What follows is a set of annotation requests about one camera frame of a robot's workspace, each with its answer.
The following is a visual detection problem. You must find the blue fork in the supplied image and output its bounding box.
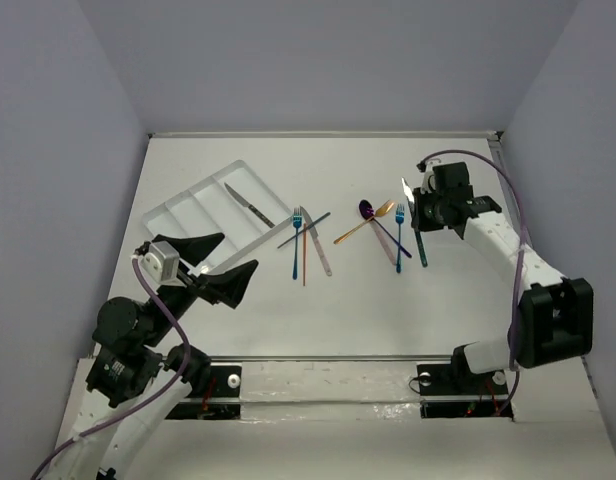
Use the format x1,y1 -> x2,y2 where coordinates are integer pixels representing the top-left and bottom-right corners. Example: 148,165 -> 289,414
292,207 -> 303,280
395,203 -> 405,274

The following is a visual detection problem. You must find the purple spoon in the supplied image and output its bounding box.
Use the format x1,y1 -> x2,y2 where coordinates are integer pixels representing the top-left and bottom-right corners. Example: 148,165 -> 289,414
358,199 -> 412,258

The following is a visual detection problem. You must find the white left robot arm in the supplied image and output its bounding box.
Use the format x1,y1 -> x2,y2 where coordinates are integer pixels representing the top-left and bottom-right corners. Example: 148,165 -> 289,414
32,233 -> 259,479

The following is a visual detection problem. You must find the white cutlery tray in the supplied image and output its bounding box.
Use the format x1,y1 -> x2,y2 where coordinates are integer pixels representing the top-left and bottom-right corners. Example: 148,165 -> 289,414
142,160 -> 292,274

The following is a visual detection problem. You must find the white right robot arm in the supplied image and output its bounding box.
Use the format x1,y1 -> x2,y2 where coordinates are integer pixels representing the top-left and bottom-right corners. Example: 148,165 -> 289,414
412,159 -> 594,392

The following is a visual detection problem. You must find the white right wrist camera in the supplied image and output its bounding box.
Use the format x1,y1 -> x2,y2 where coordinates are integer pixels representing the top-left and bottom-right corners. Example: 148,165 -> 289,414
417,157 -> 441,194

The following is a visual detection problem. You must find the orange chopstick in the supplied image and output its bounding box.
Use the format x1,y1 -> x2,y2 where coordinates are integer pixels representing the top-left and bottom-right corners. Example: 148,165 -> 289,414
302,230 -> 308,287

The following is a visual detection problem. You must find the dark handled knife in tray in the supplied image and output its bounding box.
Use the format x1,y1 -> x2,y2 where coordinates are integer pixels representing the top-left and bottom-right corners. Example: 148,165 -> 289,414
224,183 -> 275,229

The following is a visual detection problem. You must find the dark grey chopstick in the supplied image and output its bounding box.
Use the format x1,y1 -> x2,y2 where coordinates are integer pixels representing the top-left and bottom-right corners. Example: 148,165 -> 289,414
277,212 -> 331,248

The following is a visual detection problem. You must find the gold spoon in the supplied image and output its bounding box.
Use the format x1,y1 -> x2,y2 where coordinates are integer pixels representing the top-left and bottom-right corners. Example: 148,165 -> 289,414
333,200 -> 396,245

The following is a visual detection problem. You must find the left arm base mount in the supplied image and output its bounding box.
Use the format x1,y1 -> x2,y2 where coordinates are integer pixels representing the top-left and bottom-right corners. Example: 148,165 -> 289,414
166,362 -> 242,421

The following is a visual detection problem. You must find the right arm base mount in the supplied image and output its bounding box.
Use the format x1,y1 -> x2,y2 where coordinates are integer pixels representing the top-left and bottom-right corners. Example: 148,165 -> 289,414
408,363 -> 513,419

